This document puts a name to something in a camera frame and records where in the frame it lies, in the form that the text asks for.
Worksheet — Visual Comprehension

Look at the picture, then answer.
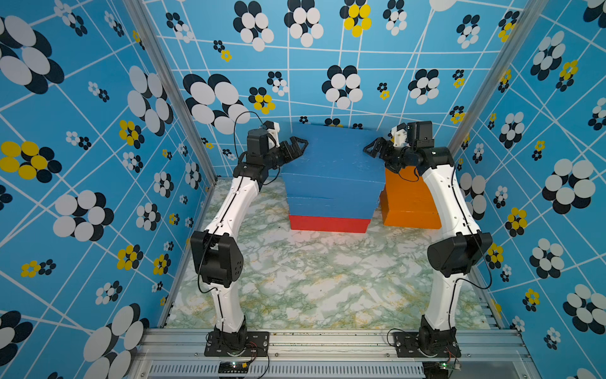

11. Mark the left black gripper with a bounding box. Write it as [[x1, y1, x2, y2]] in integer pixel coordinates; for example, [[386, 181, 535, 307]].
[[263, 139, 307, 177]]

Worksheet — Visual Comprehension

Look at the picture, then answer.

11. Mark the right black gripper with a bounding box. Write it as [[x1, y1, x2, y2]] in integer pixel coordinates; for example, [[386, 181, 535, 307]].
[[360, 136, 417, 171]]

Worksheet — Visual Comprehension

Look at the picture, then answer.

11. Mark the blue shoebox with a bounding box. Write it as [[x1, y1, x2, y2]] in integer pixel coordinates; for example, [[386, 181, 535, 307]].
[[282, 174, 385, 220], [281, 125, 386, 197]]

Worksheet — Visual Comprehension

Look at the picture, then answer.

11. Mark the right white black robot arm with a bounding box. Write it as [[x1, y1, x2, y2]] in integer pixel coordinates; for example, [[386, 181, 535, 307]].
[[363, 122, 492, 357]]

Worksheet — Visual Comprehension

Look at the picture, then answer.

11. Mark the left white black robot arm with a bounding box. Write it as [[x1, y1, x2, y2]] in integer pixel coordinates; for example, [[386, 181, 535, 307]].
[[190, 126, 309, 356]]

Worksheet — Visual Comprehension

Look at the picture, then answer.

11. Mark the orange shoebox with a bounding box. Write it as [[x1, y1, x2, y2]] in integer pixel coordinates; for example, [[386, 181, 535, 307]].
[[380, 167, 441, 230]]

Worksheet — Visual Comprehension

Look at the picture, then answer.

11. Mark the red shoebox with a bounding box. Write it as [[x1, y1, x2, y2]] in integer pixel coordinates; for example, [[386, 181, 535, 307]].
[[289, 215, 371, 234]]

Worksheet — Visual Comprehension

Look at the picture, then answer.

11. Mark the right green circuit board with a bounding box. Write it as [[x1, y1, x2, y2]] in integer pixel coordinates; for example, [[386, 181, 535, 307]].
[[423, 363, 461, 379]]

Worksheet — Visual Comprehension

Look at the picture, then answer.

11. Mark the green circuit board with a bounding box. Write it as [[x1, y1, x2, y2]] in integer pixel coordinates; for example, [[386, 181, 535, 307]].
[[218, 362, 249, 375], [423, 363, 461, 379]]

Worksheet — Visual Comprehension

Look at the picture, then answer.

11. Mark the left green circuit board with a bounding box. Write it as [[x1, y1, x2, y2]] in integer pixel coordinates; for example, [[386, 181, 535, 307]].
[[218, 362, 249, 375]]

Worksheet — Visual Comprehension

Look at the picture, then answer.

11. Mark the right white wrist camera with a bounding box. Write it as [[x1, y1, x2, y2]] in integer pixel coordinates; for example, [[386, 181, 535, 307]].
[[391, 123, 408, 148]]

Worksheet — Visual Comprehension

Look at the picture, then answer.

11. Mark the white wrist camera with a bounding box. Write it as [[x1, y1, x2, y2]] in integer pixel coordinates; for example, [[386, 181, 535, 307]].
[[391, 123, 408, 148], [263, 120, 280, 149]]

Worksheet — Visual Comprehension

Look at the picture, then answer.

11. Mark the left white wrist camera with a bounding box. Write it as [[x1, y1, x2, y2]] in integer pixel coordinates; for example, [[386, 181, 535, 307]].
[[263, 120, 280, 149]]

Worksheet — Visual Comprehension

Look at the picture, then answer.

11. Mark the right black camera cable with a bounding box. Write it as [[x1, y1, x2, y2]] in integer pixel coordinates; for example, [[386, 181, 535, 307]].
[[396, 160, 494, 333]]

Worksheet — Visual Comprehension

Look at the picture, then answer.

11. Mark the black camera cable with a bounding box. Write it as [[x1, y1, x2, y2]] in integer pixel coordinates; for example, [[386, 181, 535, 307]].
[[196, 111, 281, 333], [396, 160, 494, 333]]

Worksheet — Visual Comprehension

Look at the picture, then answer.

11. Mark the left black camera cable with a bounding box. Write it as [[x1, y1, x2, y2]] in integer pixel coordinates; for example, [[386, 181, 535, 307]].
[[196, 111, 281, 333]]

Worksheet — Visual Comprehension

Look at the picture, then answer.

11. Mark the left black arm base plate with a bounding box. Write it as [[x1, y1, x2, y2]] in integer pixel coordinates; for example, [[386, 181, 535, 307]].
[[204, 328, 270, 358]]

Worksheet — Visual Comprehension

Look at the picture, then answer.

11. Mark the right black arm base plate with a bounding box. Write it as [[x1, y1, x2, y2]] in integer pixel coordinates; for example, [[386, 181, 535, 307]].
[[388, 330, 461, 360]]

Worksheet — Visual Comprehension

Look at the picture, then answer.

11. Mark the left aluminium corner post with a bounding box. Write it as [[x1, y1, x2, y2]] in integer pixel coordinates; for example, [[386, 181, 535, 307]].
[[124, 0, 217, 189]]

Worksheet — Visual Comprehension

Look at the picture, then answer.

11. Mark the aluminium corner post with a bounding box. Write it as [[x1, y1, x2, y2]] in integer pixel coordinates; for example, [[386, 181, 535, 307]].
[[448, 0, 549, 157], [124, 0, 217, 189]]

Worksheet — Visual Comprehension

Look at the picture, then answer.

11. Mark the right aluminium corner post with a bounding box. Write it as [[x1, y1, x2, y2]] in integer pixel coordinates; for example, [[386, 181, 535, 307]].
[[448, 0, 549, 157]]

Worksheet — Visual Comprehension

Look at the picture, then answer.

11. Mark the aluminium front rail frame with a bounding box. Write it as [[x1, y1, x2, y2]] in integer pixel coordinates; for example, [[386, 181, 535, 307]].
[[128, 329, 540, 378]]

